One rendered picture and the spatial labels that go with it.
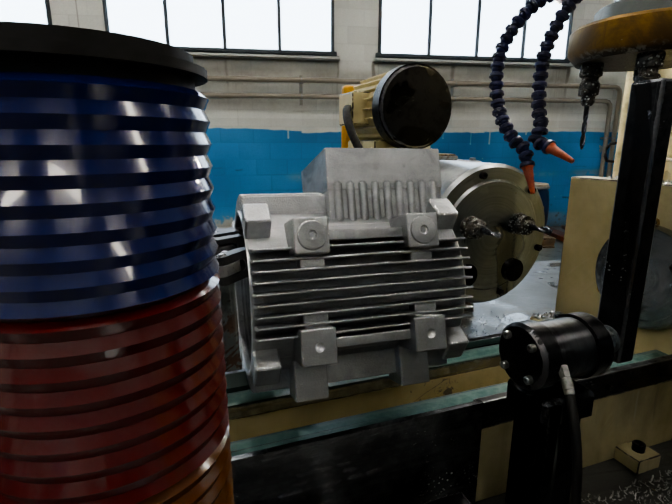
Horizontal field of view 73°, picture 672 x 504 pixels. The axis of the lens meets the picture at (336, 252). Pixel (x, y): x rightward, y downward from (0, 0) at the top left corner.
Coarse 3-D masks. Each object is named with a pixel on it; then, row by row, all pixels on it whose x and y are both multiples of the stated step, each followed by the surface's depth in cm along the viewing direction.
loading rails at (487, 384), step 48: (240, 384) 53; (336, 384) 54; (384, 384) 56; (432, 384) 58; (480, 384) 61; (624, 384) 56; (240, 432) 50; (288, 432) 45; (336, 432) 42; (384, 432) 44; (432, 432) 46; (480, 432) 48; (624, 432) 58; (240, 480) 39; (288, 480) 41; (336, 480) 43; (384, 480) 45; (432, 480) 47; (480, 480) 51
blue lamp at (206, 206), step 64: (0, 128) 8; (64, 128) 8; (128, 128) 9; (192, 128) 10; (0, 192) 8; (64, 192) 8; (128, 192) 9; (192, 192) 10; (0, 256) 8; (64, 256) 8; (128, 256) 9; (192, 256) 10; (0, 320) 9
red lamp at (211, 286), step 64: (64, 320) 9; (128, 320) 9; (192, 320) 10; (0, 384) 9; (64, 384) 9; (128, 384) 9; (192, 384) 11; (0, 448) 9; (64, 448) 9; (128, 448) 10; (192, 448) 11
